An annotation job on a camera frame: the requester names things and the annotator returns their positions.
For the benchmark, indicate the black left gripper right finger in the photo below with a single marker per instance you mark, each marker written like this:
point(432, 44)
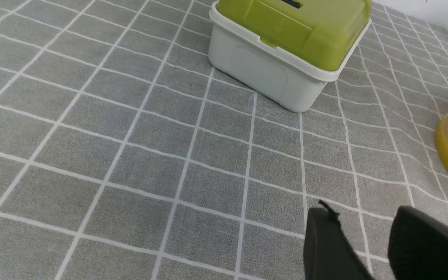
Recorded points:
point(418, 246)

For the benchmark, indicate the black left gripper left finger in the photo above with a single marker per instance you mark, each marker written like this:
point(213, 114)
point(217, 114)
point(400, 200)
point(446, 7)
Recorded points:
point(327, 253)

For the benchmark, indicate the green lidded white storage box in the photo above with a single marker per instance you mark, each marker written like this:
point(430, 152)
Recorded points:
point(287, 50)

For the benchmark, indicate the grey white grid tablecloth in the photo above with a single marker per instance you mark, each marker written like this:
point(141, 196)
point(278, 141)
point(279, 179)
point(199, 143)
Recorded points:
point(125, 155)

